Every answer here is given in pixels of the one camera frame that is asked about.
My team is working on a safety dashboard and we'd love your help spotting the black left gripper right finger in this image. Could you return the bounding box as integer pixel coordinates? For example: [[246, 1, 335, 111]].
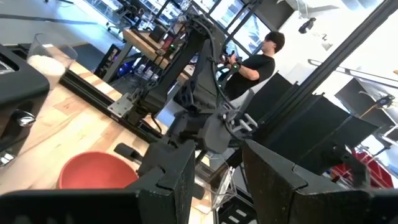
[[242, 139, 371, 224]]

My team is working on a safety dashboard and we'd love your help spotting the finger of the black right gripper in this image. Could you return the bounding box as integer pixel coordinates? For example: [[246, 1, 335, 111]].
[[113, 142, 146, 163]]

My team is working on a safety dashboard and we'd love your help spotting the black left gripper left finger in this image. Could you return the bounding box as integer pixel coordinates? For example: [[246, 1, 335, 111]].
[[137, 139, 197, 224]]

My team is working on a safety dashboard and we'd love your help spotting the red plastic bowl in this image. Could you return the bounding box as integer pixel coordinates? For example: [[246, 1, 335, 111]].
[[57, 151, 140, 190]]

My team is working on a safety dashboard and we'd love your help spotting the black drawer cabinet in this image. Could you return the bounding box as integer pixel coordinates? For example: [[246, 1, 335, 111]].
[[217, 198, 259, 224]]

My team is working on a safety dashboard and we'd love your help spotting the black partition panel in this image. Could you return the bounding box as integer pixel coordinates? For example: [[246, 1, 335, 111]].
[[245, 73, 381, 175]]

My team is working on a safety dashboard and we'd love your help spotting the person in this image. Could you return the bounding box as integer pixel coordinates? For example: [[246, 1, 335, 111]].
[[222, 30, 286, 102]]

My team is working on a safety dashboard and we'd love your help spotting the red metal cart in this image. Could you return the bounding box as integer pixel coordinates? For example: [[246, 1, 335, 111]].
[[329, 149, 394, 189]]

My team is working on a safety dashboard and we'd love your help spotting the clear glass of milk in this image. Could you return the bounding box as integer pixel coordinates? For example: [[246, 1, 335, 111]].
[[26, 32, 78, 91]]

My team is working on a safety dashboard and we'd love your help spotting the black four-slot toaster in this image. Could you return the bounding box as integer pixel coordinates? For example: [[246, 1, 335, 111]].
[[0, 45, 50, 169]]

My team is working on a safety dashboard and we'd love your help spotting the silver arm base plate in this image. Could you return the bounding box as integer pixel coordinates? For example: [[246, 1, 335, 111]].
[[107, 92, 134, 118]]

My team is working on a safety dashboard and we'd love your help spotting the black ceiling camera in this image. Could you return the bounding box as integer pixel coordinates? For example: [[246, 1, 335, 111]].
[[298, 17, 317, 35]]

